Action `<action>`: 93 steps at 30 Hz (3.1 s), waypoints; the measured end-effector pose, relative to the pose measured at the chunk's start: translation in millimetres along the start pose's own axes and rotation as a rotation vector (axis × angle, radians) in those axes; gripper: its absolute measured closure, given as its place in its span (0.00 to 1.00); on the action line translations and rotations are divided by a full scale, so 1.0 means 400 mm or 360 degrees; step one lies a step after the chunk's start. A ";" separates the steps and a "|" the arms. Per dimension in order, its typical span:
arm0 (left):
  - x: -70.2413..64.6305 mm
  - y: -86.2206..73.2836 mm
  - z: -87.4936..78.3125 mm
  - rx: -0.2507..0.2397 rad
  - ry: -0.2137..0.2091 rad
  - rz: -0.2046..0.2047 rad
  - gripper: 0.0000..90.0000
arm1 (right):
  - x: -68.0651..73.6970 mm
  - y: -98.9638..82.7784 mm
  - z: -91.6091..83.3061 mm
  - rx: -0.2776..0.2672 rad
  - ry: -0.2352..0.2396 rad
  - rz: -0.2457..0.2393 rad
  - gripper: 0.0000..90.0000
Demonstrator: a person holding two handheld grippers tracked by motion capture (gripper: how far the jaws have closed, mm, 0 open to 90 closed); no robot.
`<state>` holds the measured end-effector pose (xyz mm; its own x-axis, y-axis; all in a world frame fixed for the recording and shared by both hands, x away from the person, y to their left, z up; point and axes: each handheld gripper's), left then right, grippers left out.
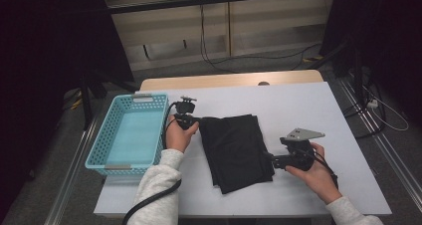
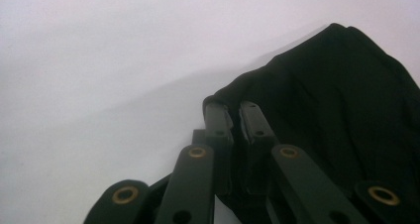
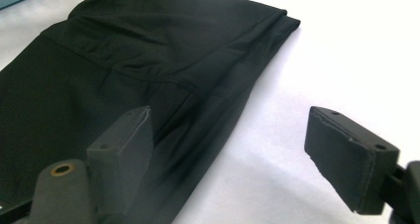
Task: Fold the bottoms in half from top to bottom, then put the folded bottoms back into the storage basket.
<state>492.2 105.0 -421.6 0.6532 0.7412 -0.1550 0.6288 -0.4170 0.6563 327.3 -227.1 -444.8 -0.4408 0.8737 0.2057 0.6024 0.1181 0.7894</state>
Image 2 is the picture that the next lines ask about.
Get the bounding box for black pants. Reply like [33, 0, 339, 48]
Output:
[201, 22, 420, 224]

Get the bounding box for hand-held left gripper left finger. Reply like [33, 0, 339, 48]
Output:
[191, 101, 235, 197]

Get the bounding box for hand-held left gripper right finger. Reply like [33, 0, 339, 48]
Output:
[238, 100, 280, 196]

